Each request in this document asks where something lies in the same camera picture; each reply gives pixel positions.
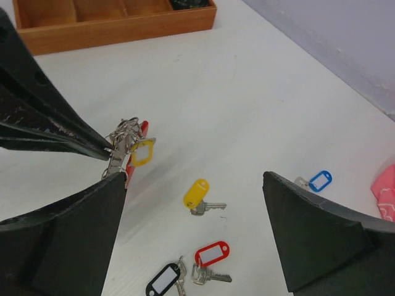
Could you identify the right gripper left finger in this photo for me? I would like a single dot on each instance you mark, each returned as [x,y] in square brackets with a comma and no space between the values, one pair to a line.
[65,247]

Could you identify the black coiled item in tray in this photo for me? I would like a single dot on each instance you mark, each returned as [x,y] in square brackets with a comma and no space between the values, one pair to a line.
[188,4]

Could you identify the key with yellow tag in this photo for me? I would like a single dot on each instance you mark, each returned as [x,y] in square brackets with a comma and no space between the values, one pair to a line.
[194,199]

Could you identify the key with light blue tag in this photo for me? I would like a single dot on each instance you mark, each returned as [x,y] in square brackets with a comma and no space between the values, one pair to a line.
[317,183]

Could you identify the pink patterned cloth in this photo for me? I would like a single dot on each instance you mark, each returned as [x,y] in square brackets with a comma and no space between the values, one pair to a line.
[383,190]

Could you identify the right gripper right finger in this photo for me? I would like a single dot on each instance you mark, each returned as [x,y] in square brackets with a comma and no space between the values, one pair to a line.
[326,248]

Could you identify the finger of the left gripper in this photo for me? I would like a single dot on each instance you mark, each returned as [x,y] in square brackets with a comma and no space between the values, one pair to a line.
[24,128]
[23,77]

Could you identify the wooden compartment tray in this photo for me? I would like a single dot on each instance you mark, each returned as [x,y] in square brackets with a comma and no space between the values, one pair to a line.
[48,27]

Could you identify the key with red tag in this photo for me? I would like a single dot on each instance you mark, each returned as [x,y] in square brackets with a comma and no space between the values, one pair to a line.
[207,256]

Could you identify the key with black tag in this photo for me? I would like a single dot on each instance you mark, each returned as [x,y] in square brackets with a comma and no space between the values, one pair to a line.
[166,278]

